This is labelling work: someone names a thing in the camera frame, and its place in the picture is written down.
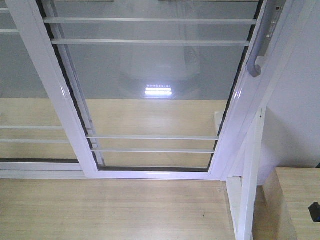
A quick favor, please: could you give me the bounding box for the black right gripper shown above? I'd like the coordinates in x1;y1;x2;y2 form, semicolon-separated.
308;202;320;222

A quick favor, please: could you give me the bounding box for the grey door handle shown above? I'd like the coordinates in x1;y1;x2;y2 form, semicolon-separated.
246;0;276;78

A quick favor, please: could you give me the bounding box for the white sliding glass door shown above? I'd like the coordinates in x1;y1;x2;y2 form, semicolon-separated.
1;0;293;181

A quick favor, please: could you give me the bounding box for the grey door lock plate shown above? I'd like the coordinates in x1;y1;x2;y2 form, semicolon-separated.
258;0;286;57

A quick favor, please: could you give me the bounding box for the fixed glass door panel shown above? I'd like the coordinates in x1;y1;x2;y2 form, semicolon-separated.
0;0;81;171

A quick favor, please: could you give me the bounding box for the light wooden box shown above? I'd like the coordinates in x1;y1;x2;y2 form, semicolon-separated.
262;167;320;240

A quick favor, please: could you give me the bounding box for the white wooden support brace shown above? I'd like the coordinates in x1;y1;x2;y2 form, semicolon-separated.
211;106;266;240

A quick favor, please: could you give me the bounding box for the wooden platform base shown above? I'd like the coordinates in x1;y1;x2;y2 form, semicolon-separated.
0;98;236;240

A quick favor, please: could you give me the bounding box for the white outer door frame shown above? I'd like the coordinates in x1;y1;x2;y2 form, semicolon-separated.
0;0;320;183

